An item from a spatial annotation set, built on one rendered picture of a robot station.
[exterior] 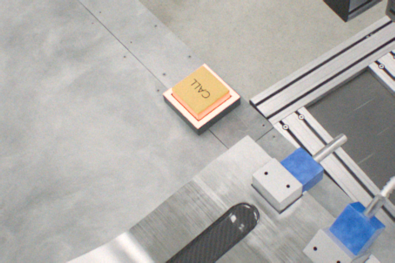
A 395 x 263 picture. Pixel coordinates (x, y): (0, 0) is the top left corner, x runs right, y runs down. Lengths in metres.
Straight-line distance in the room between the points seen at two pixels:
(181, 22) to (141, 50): 1.06
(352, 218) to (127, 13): 0.54
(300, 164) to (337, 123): 0.85
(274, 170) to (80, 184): 0.29
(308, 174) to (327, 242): 0.10
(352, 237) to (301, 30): 1.39
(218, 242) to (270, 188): 0.09
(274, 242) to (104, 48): 0.45
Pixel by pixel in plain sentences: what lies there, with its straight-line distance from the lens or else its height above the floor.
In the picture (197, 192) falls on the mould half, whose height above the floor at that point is 0.89.
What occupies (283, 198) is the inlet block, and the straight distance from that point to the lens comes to 0.91.
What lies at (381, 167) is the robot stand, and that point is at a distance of 1.75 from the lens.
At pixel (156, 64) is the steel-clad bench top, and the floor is 0.80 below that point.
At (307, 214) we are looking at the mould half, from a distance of 0.93.
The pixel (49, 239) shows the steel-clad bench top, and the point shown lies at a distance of 1.05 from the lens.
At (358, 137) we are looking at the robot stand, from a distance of 1.78.
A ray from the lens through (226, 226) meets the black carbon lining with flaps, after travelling 0.93.
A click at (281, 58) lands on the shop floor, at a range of 2.15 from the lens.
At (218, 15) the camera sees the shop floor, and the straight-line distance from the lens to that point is 2.25.
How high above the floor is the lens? 1.73
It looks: 59 degrees down
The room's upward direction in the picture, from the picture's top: 9 degrees counter-clockwise
